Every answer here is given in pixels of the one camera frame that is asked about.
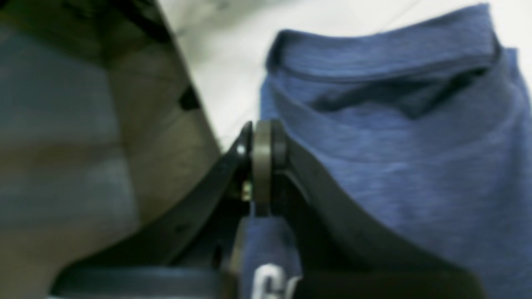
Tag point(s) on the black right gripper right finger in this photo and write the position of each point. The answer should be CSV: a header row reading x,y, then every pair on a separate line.
x,y
345,252

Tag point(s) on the blue grey t-shirt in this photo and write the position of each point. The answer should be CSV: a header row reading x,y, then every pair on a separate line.
x,y
427,127

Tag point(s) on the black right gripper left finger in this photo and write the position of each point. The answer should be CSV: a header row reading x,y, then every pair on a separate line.
x,y
143,265

